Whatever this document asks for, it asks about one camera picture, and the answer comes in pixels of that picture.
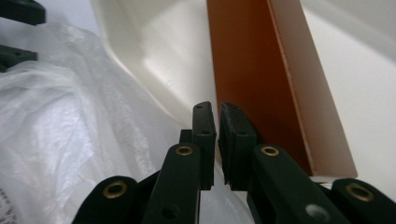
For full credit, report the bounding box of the brown cardboard box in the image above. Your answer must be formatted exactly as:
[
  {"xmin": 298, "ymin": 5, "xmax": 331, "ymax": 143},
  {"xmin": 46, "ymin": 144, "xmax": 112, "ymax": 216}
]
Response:
[{"xmin": 206, "ymin": 0, "xmax": 359, "ymax": 179}]

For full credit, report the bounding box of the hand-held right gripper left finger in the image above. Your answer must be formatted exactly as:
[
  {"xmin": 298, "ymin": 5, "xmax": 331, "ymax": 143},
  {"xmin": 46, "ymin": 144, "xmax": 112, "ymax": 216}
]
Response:
[{"xmin": 141, "ymin": 101, "xmax": 218, "ymax": 224}]

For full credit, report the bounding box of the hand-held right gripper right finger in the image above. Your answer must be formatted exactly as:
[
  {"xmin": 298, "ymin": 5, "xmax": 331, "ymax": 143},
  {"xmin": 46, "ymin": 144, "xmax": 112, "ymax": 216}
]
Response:
[{"xmin": 218, "ymin": 102, "xmax": 349, "ymax": 224}]

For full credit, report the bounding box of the white table sheet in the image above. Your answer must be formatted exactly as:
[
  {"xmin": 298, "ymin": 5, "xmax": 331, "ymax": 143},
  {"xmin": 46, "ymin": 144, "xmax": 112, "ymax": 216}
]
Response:
[{"xmin": 0, "ymin": 0, "xmax": 102, "ymax": 63}]

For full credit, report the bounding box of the clear plastic bag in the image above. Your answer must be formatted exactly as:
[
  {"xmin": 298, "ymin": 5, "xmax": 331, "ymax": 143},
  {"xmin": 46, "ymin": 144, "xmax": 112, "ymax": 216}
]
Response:
[{"xmin": 0, "ymin": 21, "xmax": 250, "ymax": 224}]

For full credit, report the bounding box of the white plastic bin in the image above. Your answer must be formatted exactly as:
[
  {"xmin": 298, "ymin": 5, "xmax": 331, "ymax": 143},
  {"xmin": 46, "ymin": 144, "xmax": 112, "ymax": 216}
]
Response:
[{"xmin": 90, "ymin": 0, "xmax": 396, "ymax": 202}]

